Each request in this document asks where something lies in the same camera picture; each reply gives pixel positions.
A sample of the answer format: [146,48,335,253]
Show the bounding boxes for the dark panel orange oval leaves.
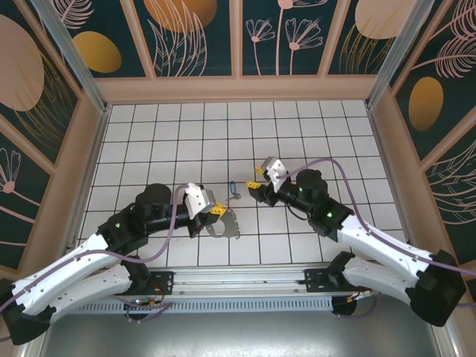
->
[388,0,476,163]

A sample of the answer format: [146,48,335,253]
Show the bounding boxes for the dark panel single pink flower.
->
[0,115,57,274]

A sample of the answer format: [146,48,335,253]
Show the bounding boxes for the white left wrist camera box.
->
[183,181,217,221]

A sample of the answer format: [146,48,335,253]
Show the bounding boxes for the dark panel pale circle feather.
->
[325,0,423,78]

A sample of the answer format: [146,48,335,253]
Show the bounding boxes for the dark panel orange oval feather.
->
[44,0,155,80]

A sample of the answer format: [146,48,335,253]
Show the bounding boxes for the aluminium corner post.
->
[31,0,112,115]
[364,0,438,109]

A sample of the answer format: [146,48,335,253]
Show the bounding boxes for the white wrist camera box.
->
[260,155,290,193]
[183,181,217,221]

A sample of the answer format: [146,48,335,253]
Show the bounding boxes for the silver key with blue tag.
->
[224,180,242,205]

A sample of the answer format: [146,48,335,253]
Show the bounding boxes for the dark panel with pink flowers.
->
[237,0,345,80]

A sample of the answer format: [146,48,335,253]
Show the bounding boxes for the dark panel with orange circle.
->
[132,0,239,80]

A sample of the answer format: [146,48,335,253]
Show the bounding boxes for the aluminium front mounting rail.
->
[148,269,335,298]

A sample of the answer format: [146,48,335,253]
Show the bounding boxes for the dark panel pink leaf outlines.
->
[419,141,476,269]

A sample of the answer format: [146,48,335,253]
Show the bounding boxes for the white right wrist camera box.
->
[260,155,290,193]

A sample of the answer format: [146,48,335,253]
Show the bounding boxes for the aluminium table side rail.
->
[65,106,112,254]
[366,103,416,246]

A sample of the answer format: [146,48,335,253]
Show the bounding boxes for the perforated grey cable duct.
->
[76,297,334,315]

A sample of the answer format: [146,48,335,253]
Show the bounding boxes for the dark panel pale disc gold lines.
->
[0,3,85,168]

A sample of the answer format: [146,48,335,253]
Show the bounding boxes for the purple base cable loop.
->
[124,301,174,325]
[334,292,381,321]

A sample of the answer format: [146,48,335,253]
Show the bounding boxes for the grey metal sheet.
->
[40,310,458,357]

